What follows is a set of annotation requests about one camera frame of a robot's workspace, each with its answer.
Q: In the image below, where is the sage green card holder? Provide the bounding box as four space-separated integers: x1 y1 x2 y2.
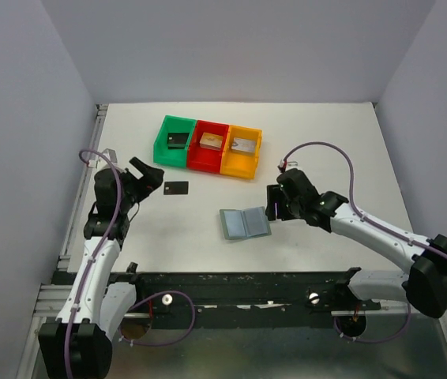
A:
219 207 272 240

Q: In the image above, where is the black credit card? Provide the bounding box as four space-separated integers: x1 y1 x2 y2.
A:
163 181 189 196

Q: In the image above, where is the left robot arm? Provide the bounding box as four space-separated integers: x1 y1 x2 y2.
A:
38 157 164 378

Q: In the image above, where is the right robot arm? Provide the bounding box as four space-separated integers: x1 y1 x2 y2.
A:
265 168 447 318

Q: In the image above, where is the black card stack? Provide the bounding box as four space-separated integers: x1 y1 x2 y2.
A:
167 133 190 149

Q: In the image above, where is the tan card stack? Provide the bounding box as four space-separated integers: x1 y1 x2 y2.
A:
199 133 223 151

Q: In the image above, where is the silver card stack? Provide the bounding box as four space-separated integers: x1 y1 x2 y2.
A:
231 137 257 155

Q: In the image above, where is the green plastic bin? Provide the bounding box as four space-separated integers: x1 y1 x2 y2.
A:
153 115 197 168

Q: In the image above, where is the red plastic bin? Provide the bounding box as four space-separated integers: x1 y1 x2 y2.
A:
186 120 229 174

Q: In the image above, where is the yellow plastic bin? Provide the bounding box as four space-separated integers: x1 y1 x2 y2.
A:
220 125 262 180

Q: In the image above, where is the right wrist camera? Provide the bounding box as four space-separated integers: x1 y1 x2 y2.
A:
277 160 299 173

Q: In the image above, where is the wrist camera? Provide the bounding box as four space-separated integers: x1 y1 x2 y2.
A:
87 148 118 168
277 160 299 173

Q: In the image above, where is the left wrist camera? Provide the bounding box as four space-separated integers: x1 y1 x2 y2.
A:
87 148 118 168

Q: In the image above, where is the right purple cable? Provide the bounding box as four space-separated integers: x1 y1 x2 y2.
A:
278 141 447 345

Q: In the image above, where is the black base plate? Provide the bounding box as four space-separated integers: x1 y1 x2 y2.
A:
108 268 381 330

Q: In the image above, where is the aluminium frame rail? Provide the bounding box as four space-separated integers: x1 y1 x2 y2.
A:
33 103 108 317

